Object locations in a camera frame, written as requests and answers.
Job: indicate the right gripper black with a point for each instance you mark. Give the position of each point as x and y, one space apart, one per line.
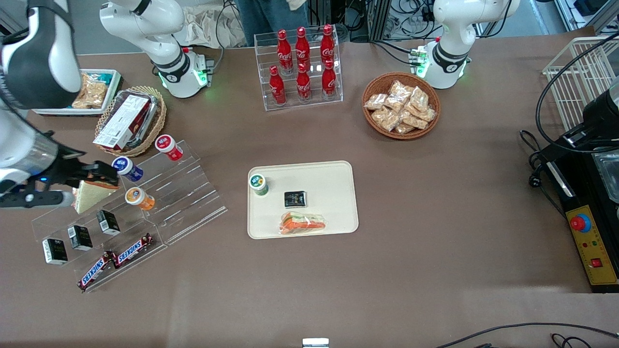
66 172

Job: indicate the green gum bottle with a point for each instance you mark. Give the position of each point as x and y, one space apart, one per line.
258 184

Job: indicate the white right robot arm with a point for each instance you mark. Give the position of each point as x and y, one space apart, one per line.
43 48

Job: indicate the blue gum bottle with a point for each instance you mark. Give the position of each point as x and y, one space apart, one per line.
125 168

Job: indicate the orange gum bottle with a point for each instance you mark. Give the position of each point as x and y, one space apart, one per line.
138 198

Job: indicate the red gum bottle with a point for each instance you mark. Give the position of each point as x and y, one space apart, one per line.
169 147

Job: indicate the white rectangular snack tray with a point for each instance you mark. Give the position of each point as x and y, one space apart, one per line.
112 96

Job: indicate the beige serving tray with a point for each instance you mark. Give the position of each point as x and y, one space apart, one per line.
329 193

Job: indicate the large wrapped triangle sandwich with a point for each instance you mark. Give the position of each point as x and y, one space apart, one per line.
92 197

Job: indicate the small black carton box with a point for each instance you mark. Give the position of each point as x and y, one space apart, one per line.
54 251
108 222
80 237

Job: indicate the red white biscuit box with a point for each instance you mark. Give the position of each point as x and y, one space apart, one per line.
125 121

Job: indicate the oval wicker basket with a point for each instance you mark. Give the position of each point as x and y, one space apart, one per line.
159 121

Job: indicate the Snickers chocolate bar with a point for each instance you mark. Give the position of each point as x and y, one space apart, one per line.
95 270
133 250

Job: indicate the clear-wrapped rice crisp packet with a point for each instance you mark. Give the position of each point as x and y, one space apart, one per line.
404 128
419 98
400 90
375 101
416 121
429 115
94 95
385 118

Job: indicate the teal snack packet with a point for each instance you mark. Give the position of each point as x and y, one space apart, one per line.
104 77

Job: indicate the clear acrylic step shelf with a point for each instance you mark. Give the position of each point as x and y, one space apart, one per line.
193 212

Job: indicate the crumpled beige paper bag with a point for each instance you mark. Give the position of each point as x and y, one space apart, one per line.
208 29

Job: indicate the small flat black packet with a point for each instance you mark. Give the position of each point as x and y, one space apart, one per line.
295 198

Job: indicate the red Coca-Cola bottle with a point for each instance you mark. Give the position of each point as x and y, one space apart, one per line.
302 48
277 88
327 46
329 81
303 85
284 50

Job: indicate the wrapped sandwich with orange filling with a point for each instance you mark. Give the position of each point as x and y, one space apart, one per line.
302 224

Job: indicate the person in blue jeans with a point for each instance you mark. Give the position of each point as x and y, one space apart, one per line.
263 19

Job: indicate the clear acrylic bottle rack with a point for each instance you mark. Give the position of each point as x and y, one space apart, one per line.
333 96

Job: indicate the round wicker basket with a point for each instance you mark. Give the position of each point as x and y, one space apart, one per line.
372 82

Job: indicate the black sealing machine yellow panel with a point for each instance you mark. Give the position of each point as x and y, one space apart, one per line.
580 193

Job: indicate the clear plastic container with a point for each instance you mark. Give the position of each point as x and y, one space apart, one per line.
608 176

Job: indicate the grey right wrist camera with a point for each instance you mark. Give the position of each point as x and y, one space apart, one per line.
34 199

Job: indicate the silver metal bracket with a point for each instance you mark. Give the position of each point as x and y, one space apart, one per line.
315 343

